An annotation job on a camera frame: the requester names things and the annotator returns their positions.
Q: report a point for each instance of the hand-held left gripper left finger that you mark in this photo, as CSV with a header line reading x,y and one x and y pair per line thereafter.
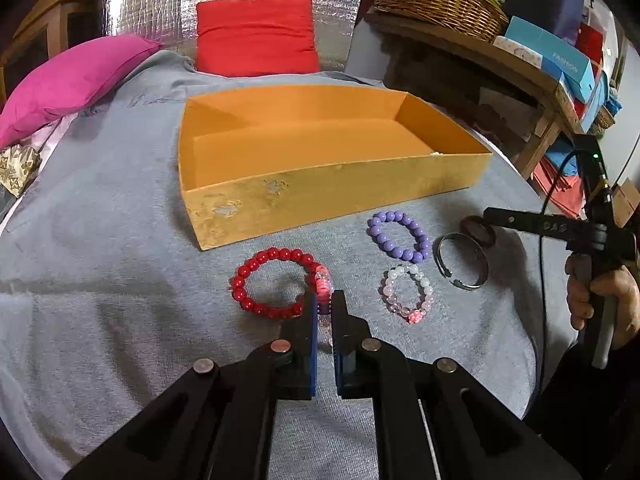
x,y
312,340

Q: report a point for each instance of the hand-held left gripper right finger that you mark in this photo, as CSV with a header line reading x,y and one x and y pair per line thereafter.
x,y
337,345

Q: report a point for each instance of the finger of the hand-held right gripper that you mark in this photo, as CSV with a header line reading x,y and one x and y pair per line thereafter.
x,y
525,221

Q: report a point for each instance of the dark red bangle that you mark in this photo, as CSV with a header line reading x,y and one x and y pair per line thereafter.
x,y
486,236

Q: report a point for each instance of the metal bangle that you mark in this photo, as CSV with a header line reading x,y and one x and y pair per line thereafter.
x,y
484,272

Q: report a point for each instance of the orange cardboard box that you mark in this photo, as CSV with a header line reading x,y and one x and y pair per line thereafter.
x,y
325,180

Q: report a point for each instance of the person's right forearm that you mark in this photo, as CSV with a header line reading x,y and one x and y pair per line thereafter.
x,y
590,400

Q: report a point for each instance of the person's right hand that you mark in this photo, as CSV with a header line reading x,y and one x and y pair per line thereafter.
x,y
625,300

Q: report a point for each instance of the brown cardboard box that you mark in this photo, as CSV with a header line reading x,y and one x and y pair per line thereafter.
x,y
625,202

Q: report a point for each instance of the red cloth pile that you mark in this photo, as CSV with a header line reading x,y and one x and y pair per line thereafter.
x,y
560,190

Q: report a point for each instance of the teal blue box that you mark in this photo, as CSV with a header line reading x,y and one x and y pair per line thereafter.
x,y
545,42

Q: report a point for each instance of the wooden table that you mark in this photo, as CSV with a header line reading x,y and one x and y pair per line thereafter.
x,y
500,60

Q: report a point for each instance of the grey blanket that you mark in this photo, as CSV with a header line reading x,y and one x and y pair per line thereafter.
x,y
100,260

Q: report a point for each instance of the wicker basket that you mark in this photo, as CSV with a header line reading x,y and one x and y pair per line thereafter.
x,y
450,5

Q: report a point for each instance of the red pillow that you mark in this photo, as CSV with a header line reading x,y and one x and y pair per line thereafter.
x,y
255,35

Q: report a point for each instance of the pale pink sheet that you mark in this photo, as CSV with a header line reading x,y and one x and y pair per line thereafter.
x,y
47,132

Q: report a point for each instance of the beige patterned bag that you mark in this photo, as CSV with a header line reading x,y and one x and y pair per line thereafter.
x,y
17,167

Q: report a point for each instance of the magenta pillow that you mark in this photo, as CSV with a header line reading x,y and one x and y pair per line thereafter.
x,y
65,85

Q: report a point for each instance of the silver foil panel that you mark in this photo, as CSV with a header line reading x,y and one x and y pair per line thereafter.
x,y
150,0

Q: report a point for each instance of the wooden cabinet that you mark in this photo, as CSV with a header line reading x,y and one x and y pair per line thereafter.
x,y
55,10

